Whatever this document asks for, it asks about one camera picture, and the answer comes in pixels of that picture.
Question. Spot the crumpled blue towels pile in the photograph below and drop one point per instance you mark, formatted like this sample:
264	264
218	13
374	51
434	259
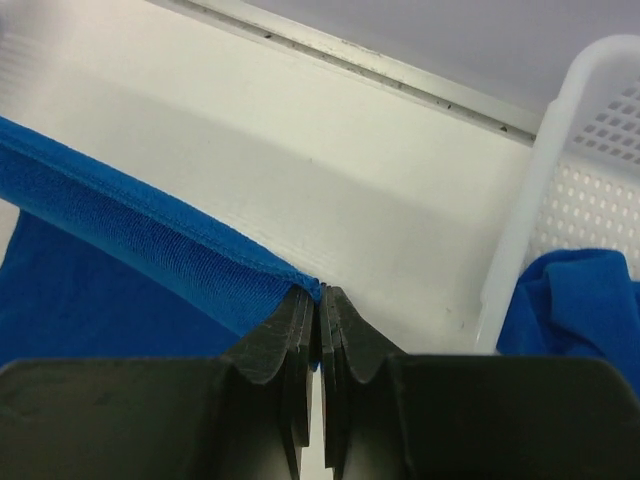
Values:
574	302

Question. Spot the white basket with towels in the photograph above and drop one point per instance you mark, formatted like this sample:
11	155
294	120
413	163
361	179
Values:
581	189

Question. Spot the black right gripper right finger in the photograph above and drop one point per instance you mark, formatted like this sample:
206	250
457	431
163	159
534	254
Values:
353	354

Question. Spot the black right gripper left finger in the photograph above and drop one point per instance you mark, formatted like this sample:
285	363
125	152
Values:
265	417

